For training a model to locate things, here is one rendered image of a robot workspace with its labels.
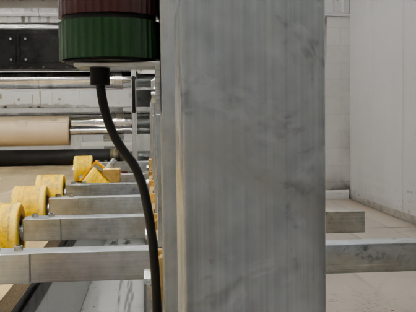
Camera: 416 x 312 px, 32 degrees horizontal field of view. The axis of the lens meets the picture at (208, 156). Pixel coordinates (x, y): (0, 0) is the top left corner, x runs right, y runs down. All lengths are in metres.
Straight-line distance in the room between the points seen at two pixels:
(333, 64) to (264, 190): 9.47
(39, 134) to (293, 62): 2.85
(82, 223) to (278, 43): 0.82
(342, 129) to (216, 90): 9.47
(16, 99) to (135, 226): 2.09
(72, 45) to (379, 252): 0.44
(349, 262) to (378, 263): 0.03
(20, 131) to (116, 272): 2.32
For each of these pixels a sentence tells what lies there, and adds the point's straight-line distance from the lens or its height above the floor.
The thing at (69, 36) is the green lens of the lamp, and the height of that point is 1.14.
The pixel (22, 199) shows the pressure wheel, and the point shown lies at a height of 0.96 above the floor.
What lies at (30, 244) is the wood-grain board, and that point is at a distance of 1.15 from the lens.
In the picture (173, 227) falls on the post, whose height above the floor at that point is 1.03.
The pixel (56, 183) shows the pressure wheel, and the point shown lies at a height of 0.97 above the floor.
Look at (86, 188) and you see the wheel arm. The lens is 1.47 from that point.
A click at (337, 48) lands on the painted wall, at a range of 9.67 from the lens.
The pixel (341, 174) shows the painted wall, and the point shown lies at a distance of 9.67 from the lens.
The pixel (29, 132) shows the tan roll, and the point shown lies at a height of 1.04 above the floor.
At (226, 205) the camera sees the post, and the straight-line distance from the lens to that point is 0.17.
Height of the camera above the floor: 1.09
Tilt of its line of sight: 3 degrees down
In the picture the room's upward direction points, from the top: 1 degrees counter-clockwise
